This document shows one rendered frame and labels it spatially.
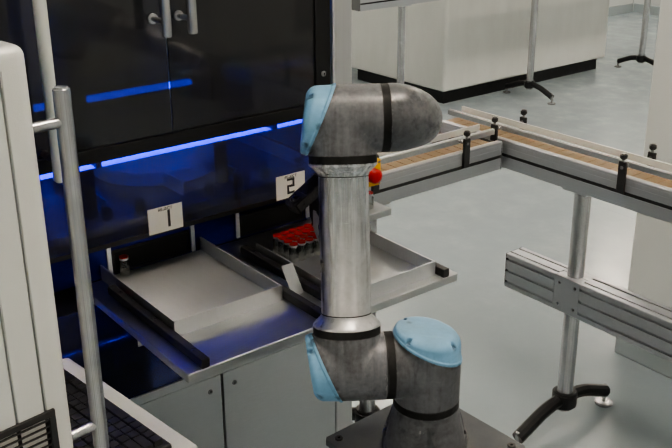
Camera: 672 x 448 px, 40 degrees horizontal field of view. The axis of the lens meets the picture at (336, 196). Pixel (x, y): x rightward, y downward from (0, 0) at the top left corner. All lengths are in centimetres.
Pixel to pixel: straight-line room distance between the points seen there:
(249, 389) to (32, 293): 112
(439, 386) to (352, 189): 36
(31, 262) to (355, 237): 52
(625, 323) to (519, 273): 40
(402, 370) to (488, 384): 184
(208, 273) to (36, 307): 80
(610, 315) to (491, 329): 96
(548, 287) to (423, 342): 146
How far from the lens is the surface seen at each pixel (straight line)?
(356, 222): 154
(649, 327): 281
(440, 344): 158
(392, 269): 215
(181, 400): 232
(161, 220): 210
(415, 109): 153
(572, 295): 295
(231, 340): 187
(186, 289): 208
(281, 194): 226
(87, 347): 150
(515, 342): 369
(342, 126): 151
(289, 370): 248
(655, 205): 265
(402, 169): 265
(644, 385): 353
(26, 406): 147
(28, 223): 136
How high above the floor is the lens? 179
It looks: 21 degrees down
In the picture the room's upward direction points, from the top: straight up
